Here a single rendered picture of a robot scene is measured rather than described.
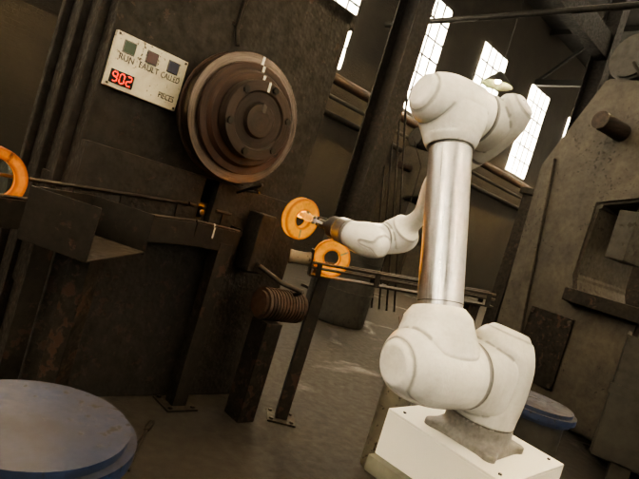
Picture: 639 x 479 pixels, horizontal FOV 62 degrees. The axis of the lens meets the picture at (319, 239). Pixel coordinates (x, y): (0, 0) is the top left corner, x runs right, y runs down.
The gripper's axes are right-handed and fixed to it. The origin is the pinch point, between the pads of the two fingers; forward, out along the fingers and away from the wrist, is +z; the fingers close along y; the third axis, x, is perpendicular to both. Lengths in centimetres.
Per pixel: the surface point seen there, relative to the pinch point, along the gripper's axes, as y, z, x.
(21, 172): -87, 22, -13
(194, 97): -44, 22, 26
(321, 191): 582, 632, 18
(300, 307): 17.1, 2.2, -35.7
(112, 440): -89, -77, -38
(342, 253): 29.2, 2.0, -10.5
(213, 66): -40, 22, 38
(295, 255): 13.6, 11.7, -17.2
